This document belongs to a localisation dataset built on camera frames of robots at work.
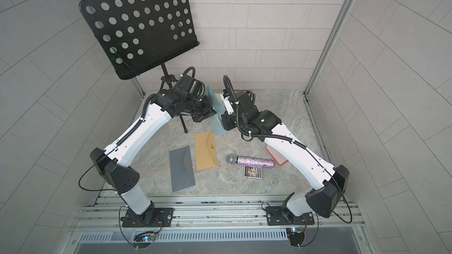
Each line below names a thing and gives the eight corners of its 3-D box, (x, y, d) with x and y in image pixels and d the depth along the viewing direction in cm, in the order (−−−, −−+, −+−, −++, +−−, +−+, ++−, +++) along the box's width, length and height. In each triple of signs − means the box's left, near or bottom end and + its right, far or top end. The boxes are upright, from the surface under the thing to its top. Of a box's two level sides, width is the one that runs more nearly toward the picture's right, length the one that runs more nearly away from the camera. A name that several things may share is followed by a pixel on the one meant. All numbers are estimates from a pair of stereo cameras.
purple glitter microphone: (226, 164, 88) (226, 161, 84) (227, 157, 90) (227, 154, 87) (272, 170, 86) (274, 167, 83) (272, 162, 88) (273, 159, 85)
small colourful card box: (244, 178, 83) (244, 177, 81) (243, 167, 87) (243, 165, 85) (262, 179, 83) (263, 177, 81) (261, 167, 87) (261, 165, 85)
